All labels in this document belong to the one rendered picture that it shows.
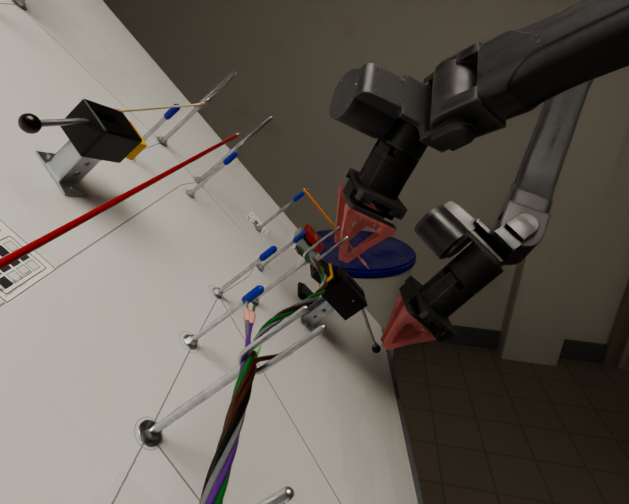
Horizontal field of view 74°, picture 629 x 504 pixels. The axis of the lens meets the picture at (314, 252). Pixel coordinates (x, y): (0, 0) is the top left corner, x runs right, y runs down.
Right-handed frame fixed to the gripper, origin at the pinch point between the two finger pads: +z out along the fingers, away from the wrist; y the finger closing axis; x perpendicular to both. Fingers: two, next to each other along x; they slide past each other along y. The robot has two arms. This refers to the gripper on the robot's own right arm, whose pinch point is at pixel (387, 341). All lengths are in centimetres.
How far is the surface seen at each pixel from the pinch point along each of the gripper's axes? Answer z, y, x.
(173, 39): 20, -198, -95
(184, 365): 2.2, 24.7, -27.9
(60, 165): -1.8, 16.9, -45.4
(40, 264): 0.1, 26.1, -40.6
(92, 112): -7.7, 17.8, -45.3
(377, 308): 33, -102, 53
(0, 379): 1, 35, -37
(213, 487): -7.3, 40.4, -27.9
